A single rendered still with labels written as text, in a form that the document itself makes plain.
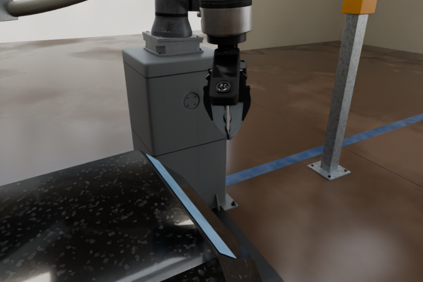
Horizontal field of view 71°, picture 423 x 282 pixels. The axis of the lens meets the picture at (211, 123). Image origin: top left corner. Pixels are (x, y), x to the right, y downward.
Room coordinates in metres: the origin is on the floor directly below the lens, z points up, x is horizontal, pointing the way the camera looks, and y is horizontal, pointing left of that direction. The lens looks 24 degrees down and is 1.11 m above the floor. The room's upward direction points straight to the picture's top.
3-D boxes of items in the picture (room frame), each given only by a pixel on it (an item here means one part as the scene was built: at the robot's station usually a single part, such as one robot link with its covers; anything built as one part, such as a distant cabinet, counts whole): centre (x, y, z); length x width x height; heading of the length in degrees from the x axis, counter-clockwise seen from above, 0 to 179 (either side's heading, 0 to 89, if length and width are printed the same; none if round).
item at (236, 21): (0.55, -0.02, 1.06); 0.10 x 0.09 x 0.05; 82
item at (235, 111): (0.56, -0.05, 0.88); 0.06 x 0.03 x 0.09; 173
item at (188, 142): (1.44, 0.19, 0.43); 0.50 x 0.50 x 0.85; 29
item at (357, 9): (1.73, -0.80, 0.54); 0.20 x 0.20 x 1.09; 28
